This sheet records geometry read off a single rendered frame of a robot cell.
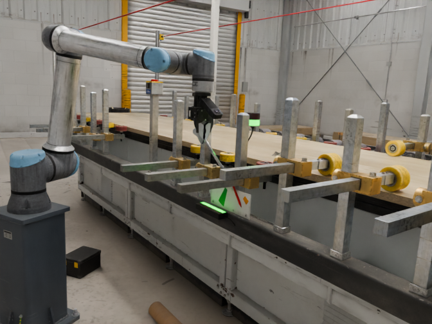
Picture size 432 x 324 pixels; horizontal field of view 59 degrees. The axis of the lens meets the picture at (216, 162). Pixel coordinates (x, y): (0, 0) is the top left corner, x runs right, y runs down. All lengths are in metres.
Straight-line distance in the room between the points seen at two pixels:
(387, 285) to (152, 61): 1.08
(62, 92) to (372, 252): 1.49
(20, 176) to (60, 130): 0.28
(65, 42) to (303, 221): 1.23
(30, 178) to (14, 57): 7.37
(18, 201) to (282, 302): 1.27
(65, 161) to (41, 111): 7.24
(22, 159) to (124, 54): 0.68
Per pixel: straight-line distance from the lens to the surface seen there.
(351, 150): 1.18
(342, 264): 1.24
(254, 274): 1.98
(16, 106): 9.20
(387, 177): 1.27
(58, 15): 9.44
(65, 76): 1.96
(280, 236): 1.39
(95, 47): 1.68
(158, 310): 2.12
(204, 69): 1.58
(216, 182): 1.43
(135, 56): 1.57
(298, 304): 1.81
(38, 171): 1.93
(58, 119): 2.00
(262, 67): 11.67
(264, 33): 11.78
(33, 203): 1.94
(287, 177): 1.36
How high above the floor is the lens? 1.19
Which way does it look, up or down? 11 degrees down
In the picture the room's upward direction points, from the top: 3 degrees clockwise
